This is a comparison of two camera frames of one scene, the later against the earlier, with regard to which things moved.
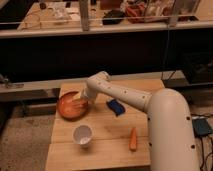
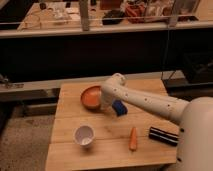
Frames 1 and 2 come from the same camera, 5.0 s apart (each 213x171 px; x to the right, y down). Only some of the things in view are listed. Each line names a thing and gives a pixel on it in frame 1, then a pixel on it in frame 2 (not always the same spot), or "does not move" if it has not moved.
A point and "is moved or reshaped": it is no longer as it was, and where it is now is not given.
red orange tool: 137,10 does not move
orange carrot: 133,139 does not move
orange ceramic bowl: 72,109 is moved or reshaped
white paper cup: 82,135 does not move
